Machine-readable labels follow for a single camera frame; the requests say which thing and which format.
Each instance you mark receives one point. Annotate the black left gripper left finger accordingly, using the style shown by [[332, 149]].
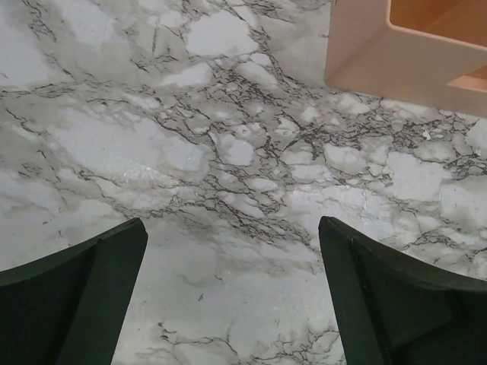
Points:
[[69, 307]]

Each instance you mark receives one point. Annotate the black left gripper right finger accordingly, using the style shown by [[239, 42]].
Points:
[[394, 309]]

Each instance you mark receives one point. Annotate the peach plastic desk organizer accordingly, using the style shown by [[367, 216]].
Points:
[[431, 53]]

